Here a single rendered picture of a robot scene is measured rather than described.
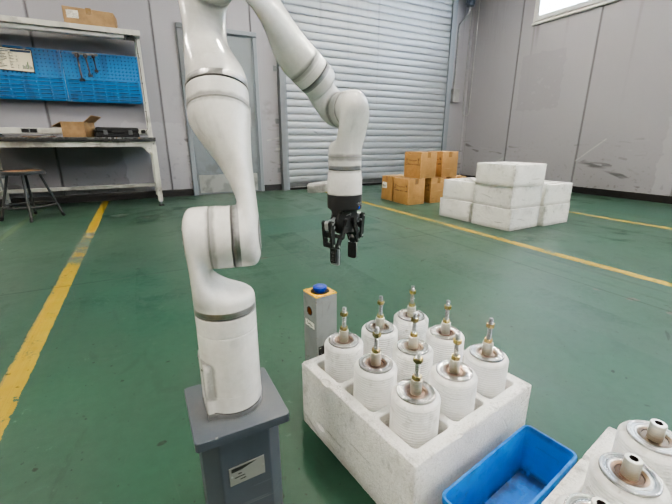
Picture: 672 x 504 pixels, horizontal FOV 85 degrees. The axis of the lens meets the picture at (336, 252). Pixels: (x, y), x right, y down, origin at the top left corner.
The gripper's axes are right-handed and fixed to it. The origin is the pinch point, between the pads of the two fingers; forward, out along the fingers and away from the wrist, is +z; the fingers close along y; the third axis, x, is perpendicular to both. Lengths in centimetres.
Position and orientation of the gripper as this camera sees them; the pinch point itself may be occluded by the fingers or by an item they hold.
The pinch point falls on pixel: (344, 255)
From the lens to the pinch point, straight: 84.1
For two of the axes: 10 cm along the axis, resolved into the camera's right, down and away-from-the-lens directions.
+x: -8.1, -1.7, 5.6
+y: 5.8, -2.3, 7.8
